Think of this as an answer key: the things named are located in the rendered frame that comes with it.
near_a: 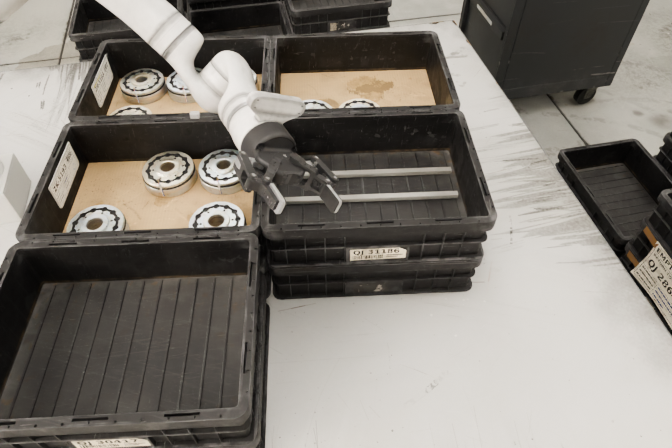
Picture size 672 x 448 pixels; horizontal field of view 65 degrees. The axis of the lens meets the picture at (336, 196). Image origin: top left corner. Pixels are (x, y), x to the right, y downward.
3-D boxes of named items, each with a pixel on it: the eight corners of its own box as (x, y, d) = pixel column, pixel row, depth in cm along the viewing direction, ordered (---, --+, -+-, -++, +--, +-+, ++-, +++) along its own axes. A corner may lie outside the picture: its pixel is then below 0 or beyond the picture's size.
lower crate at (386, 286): (272, 304, 104) (266, 269, 95) (275, 191, 124) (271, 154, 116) (473, 295, 106) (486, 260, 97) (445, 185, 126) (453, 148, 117)
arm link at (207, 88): (217, 115, 93) (154, 57, 89) (252, 79, 92) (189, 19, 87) (213, 123, 87) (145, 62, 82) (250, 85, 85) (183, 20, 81)
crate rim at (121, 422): (-65, 441, 68) (-76, 434, 66) (17, 250, 88) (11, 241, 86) (250, 425, 69) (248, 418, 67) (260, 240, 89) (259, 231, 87)
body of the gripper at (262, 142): (276, 161, 83) (304, 200, 78) (228, 158, 78) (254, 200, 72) (295, 121, 79) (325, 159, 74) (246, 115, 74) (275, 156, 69)
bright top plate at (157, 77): (115, 95, 123) (114, 93, 123) (126, 70, 130) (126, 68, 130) (159, 95, 123) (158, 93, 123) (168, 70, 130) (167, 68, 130)
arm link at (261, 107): (255, 95, 72) (237, 71, 75) (228, 161, 77) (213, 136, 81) (309, 103, 77) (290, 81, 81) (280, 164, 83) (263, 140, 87)
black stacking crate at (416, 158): (267, 271, 96) (261, 233, 88) (272, 158, 116) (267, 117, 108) (484, 262, 98) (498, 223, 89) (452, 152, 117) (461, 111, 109)
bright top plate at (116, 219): (61, 252, 94) (60, 250, 93) (73, 209, 100) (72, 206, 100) (120, 246, 94) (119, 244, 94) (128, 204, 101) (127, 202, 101)
